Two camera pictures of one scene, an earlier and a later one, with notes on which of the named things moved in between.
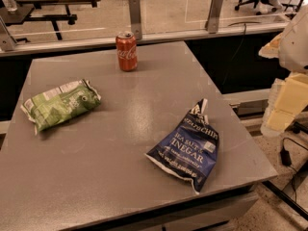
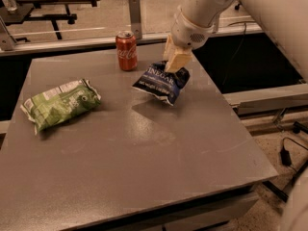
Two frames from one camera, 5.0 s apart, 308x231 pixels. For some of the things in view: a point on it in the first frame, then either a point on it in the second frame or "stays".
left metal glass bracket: (7, 41) stays
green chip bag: (60, 104) stays
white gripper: (295, 45) → (187, 33)
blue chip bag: (190, 148) → (160, 83)
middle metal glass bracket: (135, 16) stays
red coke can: (127, 53) stays
